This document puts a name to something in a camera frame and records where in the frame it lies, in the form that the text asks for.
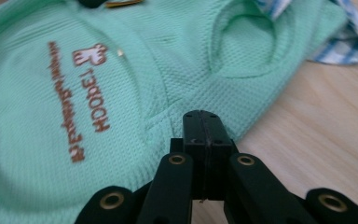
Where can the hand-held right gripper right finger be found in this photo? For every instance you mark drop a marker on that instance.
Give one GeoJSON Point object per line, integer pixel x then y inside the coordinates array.
{"type": "Point", "coordinates": [219, 155]}

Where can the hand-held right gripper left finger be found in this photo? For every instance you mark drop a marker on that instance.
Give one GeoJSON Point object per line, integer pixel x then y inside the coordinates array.
{"type": "Point", "coordinates": [194, 155]}

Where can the mint green garment striped collar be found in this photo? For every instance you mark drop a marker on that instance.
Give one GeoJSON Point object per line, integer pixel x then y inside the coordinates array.
{"type": "Point", "coordinates": [105, 102]}

